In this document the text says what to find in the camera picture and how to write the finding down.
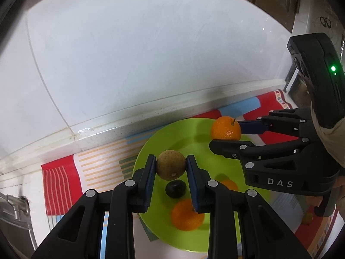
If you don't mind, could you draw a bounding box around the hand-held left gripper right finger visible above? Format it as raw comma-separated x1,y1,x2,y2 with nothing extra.
186,154,313,259

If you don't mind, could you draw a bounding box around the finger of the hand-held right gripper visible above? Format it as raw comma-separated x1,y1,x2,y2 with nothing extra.
209,137,311,168
238,107,314,141

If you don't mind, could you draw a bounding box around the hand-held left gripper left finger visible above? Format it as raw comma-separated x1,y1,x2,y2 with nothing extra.
31,154,157,259

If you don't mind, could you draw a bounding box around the dark plum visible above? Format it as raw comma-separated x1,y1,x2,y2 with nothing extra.
165,181,186,198

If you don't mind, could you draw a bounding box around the large orange with stem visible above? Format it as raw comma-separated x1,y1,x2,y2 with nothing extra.
210,115,242,141

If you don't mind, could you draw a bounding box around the brown round fruit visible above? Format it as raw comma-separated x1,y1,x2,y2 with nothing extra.
156,149,187,181

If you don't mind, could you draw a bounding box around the small orange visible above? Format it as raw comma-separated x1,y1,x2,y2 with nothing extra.
171,198,205,232
216,179,239,192

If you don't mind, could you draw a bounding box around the green plate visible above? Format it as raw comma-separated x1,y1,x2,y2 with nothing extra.
132,117,273,253

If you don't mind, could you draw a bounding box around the person's right hand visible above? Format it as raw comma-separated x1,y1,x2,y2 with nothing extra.
310,100,345,169

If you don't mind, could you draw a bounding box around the steel sink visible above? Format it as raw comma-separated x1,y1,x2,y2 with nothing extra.
0,191,38,251

